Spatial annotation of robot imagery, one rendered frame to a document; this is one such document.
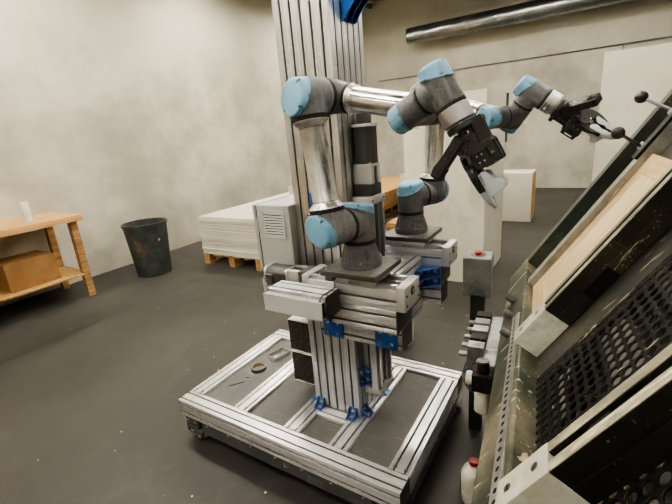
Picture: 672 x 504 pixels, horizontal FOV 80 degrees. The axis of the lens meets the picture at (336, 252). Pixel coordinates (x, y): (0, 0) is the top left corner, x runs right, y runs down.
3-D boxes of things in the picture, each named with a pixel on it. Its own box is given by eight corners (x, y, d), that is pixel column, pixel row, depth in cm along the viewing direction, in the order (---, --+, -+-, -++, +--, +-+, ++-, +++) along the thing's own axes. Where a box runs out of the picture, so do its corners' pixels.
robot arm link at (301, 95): (362, 241, 135) (333, 71, 125) (330, 252, 125) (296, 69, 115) (337, 241, 144) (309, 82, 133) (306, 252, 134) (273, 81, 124)
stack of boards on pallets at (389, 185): (384, 195, 931) (383, 176, 918) (428, 196, 876) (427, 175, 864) (327, 219, 733) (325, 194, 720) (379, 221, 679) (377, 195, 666)
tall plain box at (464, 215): (447, 252, 486) (447, 99, 436) (500, 256, 455) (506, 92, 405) (422, 277, 414) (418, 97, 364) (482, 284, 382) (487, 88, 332)
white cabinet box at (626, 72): (586, 234, 509) (604, 58, 450) (643, 237, 479) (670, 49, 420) (585, 247, 461) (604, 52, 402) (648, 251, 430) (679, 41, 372)
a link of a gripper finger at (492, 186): (514, 201, 89) (495, 164, 89) (489, 212, 93) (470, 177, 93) (516, 199, 92) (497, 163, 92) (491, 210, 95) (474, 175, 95)
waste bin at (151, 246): (160, 263, 543) (150, 216, 525) (185, 267, 516) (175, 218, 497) (123, 276, 501) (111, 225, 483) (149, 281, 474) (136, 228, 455)
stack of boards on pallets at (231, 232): (311, 221, 724) (307, 186, 706) (362, 224, 670) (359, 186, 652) (204, 263, 526) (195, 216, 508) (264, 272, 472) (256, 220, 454)
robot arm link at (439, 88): (424, 77, 99) (451, 54, 93) (444, 116, 100) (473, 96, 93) (407, 79, 94) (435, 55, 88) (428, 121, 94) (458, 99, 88)
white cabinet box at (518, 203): (494, 214, 659) (496, 169, 639) (533, 215, 629) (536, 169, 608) (488, 220, 623) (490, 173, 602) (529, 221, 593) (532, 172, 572)
